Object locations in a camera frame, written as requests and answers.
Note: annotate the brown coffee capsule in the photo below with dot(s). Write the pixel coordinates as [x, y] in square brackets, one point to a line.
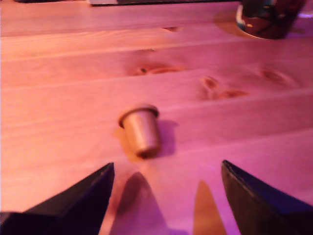
[141, 132]

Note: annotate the dark red printed mug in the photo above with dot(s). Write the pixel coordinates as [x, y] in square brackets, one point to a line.
[269, 19]

